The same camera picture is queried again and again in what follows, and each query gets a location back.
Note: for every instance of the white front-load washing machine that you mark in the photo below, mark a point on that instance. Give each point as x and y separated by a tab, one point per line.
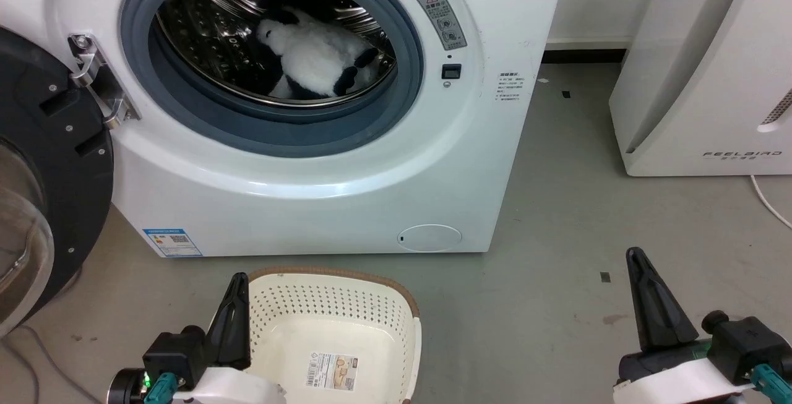
309	193

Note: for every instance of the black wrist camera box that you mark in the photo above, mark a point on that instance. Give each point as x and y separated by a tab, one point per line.
745	342
176	354

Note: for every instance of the cream perforated laundry basket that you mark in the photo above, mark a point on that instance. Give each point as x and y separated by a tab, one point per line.
346	330

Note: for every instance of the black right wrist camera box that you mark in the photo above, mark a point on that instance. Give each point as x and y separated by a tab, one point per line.
745	342

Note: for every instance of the metal door hinge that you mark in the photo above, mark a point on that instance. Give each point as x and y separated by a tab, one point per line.
99	85

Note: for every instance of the grey warning sticker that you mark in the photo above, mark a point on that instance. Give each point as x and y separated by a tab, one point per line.
441	19

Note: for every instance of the white air purifier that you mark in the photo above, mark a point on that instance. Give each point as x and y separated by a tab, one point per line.
699	82

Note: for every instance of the paper label with barcode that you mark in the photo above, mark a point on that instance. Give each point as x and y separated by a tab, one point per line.
333	371

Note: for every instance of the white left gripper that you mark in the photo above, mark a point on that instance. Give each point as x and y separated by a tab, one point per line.
229	388

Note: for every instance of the black round washing machine door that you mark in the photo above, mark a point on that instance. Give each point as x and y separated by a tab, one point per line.
62	163

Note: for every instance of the small text instruction sticker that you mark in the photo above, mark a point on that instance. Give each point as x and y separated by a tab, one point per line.
510	86

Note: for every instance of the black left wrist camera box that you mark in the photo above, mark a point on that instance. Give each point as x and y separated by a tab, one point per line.
176	354

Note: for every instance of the black and white panda plush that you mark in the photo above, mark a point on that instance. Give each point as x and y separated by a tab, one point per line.
315	57

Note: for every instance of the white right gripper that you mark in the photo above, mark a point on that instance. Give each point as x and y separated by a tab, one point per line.
674	379

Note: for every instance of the blue energy label sticker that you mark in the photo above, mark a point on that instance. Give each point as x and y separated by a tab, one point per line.
171	242

